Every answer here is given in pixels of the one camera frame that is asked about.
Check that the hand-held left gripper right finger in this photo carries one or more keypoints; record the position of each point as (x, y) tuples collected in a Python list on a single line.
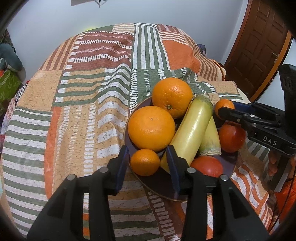
[(173, 169)]

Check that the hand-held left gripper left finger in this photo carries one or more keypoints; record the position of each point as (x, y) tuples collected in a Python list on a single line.
[(122, 166)]

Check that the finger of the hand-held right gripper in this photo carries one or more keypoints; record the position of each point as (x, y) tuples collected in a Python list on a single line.
[(231, 114), (242, 105)]

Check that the small tangerine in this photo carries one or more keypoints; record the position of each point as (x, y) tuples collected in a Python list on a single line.
[(224, 104), (145, 162)]

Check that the purple plate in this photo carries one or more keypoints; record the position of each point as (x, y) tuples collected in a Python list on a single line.
[(161, 183)]

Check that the red tomato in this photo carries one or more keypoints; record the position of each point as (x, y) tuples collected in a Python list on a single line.
[(207, 165), (231, 139)]

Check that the yellow-green sugarcane piece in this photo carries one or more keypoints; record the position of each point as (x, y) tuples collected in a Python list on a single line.
[(189, 129), (210, 141)]

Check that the large orange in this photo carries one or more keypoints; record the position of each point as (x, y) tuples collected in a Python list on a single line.
[(172, 97), (151, 131)]

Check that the person's right hand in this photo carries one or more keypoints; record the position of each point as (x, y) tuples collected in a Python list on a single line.
[(272, 164)]

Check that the brown wooden door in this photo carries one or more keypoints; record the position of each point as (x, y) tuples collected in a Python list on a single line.
[(259, 41)]

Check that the striped patchwork blanket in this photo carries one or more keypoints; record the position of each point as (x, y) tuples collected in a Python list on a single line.
[(81, 104)]

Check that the checkered cloth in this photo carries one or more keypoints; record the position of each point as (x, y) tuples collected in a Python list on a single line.
[(20, 91)]

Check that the green cardboard box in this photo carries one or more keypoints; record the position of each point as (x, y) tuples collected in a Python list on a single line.
[(9, 84)]

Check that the grey plush shark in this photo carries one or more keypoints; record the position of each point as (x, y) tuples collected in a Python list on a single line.
[(9, 58)]

